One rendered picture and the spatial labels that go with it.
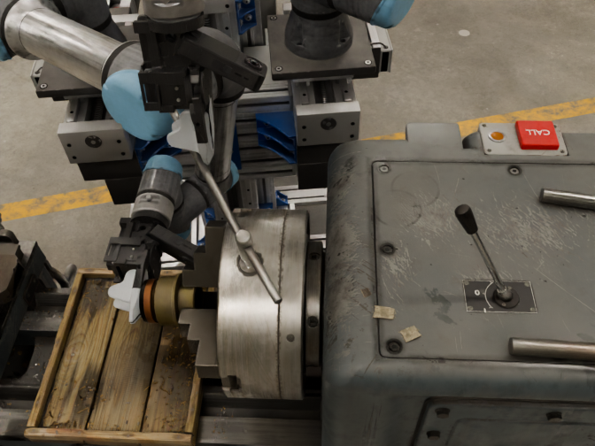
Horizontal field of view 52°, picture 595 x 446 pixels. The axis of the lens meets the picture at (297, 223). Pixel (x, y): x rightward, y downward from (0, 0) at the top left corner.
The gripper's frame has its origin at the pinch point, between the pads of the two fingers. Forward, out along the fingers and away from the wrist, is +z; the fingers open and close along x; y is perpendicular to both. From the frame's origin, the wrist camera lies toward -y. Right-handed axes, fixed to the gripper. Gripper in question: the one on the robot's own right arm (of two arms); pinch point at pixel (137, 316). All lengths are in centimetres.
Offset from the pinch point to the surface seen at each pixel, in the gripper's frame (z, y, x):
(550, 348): 14, -59, 20
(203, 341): 5.7, -12.4, 2.8
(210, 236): -8.7, -12.6, 11.1
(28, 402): 6.3, 25.5, -23.8
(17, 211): -109, 102, -108
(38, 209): -111, 93, -108
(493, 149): -23, -58, 18
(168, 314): 0.5, -5.7, 1.7
